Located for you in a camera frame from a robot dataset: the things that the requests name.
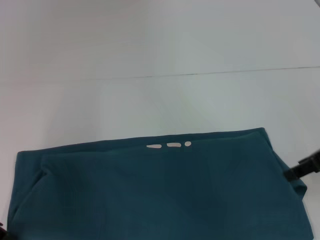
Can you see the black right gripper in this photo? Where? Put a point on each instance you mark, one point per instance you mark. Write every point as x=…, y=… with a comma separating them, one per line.
x=311, y=163

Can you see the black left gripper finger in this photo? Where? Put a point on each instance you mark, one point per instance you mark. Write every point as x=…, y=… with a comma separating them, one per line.
x=2, y=232

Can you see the blue shirt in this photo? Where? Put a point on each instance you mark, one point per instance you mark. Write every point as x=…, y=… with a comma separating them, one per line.
x=150, y=187

